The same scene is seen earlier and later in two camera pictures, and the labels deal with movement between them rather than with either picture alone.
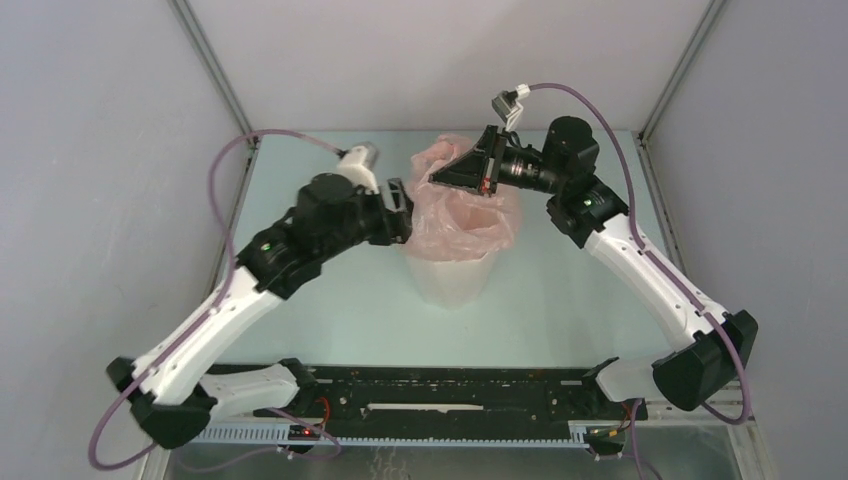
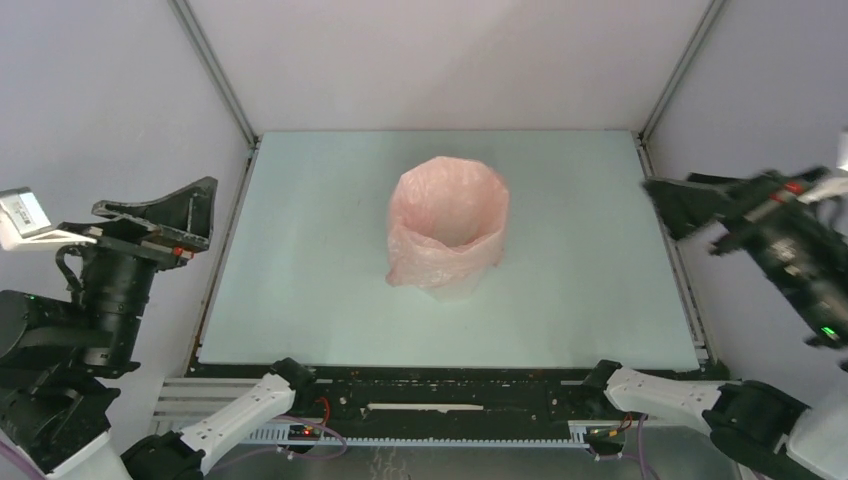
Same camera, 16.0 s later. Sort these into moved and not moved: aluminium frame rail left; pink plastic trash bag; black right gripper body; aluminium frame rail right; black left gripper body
Moved: black right gripper body; pink plastic trash bag; black left gripper body
Not moved: aluminium frame rail right; aluminium frame rail left
